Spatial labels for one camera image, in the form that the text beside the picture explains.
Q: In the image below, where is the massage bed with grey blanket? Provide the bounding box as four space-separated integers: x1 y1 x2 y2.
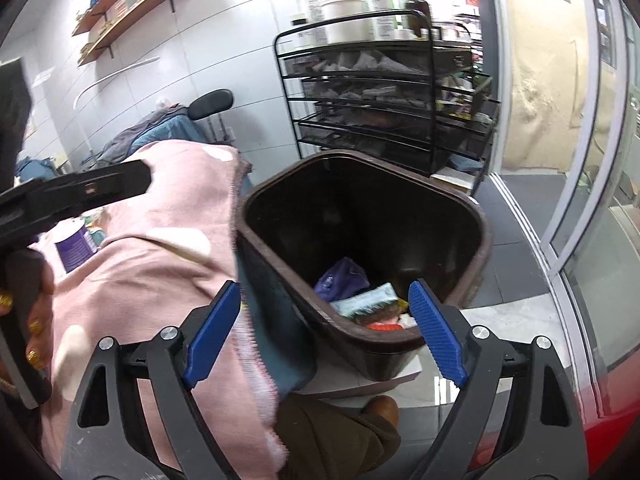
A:
85 105 241 166

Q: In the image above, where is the blue cloth pile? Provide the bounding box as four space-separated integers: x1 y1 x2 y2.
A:
15 157 56 183

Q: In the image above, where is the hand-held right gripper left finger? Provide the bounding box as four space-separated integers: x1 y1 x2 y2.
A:
60 280 242 480

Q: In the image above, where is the large white jar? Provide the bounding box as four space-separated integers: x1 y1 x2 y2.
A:
320 0 368 43

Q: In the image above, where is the dark brown trash bin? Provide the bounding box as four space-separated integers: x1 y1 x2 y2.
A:
235 150 493 383

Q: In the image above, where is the white arc floor lamp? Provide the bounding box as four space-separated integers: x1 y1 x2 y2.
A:
74 56 161 161

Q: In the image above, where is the purple paper cup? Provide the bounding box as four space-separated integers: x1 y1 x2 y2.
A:
53 221 101 275

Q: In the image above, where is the black wire rolling cart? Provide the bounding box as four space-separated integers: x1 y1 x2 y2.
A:
274 9 501 188

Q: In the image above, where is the person's left hand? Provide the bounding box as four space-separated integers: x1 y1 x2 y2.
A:
0 260 56 371

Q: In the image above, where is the teal striped packet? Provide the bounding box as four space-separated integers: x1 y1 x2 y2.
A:
331 282 403 320

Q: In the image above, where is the black stool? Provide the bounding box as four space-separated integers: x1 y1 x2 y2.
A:
189 89 235 143

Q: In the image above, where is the pink polka dot blanket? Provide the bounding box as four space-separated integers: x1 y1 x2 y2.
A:
27 140 281 480

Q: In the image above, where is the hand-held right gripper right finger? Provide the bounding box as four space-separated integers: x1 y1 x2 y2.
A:
407 279 591 480

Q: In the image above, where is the person's olive trouser leg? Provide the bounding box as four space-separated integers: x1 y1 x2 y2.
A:
275 395 401 480

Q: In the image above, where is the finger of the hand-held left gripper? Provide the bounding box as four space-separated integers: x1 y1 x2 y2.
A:
0 159 152 233

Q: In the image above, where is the glass sliding door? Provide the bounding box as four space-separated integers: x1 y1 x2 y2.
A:
487 0 640 411

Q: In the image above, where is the brown glass bottle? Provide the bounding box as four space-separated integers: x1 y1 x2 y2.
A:
404 0 432 38

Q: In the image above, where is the person's brown shoe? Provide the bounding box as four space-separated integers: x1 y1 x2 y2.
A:
360 395 401 426

